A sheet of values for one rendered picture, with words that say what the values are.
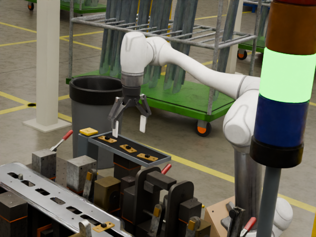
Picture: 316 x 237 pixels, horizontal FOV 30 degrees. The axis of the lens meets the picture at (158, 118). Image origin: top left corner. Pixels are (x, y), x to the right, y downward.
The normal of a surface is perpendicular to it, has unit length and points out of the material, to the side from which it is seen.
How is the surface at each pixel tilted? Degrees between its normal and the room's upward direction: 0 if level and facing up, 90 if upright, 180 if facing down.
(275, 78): 90
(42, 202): 0
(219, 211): 46
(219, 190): 0
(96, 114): 93
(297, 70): 90
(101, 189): 90
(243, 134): 101
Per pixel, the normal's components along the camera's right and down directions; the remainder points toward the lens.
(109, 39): 0.83, 0.32
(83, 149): -0.69, 0.18
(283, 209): 0.61, -0.50
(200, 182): 0.07, -0.95
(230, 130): -0.49, 0.42
